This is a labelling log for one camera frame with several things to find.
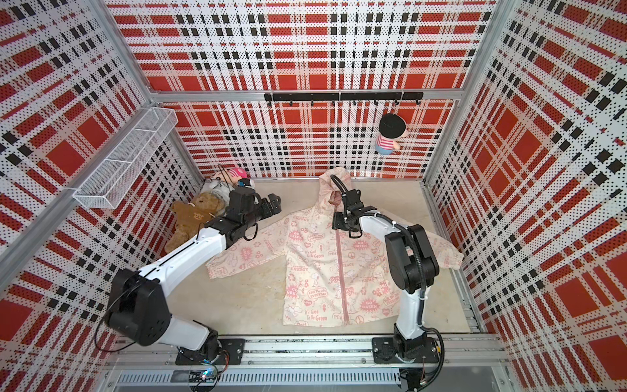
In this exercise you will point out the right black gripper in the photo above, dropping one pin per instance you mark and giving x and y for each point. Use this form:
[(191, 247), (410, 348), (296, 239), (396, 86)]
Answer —
[(336, 221)]

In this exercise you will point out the pink plush doll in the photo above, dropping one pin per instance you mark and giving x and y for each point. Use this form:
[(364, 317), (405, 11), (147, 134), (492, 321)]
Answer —
[(234, 176)]

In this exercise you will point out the white wire mesh basket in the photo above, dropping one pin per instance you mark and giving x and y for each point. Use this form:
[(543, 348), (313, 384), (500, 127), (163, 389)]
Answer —
[(108, 184)]

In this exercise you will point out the brown teddy bear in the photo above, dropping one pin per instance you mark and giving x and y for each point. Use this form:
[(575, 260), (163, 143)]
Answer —
[(191, 216)]

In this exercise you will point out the black-haired striped doll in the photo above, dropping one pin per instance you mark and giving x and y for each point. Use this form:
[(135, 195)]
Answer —
[(391, 128)]

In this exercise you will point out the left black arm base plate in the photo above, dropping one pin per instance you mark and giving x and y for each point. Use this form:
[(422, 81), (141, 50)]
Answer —
[(219, 351)]

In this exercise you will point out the green circuit board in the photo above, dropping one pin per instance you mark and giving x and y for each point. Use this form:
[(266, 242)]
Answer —
[(203, 376)]

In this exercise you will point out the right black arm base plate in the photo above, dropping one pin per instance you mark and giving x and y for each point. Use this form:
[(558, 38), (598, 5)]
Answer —
[(396, 350)]

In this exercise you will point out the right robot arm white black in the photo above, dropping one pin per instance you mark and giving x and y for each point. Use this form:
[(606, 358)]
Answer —
[(412, 264)]

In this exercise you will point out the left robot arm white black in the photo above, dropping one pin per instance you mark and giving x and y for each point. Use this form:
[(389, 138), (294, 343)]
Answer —
[(138, 307)]

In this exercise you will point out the cream pink printed jacket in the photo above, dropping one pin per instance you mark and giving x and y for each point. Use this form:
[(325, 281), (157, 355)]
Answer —
[(331, 279)]

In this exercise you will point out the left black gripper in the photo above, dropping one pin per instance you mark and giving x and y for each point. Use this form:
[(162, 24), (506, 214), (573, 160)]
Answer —
[(267, 211)]

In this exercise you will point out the black wall hook rail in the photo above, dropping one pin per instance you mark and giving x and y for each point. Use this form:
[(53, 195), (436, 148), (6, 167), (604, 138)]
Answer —
[(344, 96)]

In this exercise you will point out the aluminium front rail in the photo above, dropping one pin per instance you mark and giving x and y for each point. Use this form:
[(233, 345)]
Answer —
[(470, 362)]

